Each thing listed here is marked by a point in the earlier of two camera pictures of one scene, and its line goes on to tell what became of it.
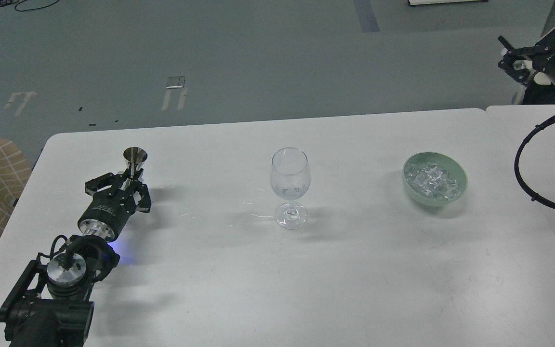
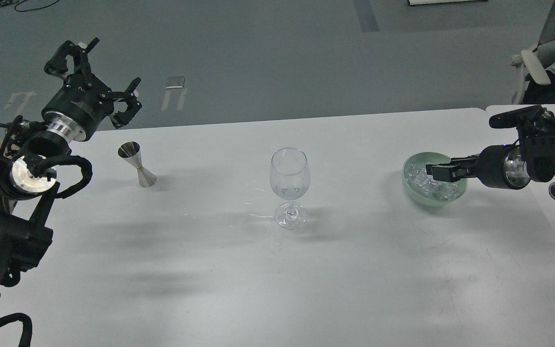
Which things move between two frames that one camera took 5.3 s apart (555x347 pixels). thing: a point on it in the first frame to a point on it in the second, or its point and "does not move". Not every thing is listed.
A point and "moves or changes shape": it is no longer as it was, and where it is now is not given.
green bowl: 434,179 does not move
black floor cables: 2,3 does not move
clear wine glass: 290,179 does not move
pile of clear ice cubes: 432,179 does not move
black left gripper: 109,210 to 79,107
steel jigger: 135,156 moves or changes shape
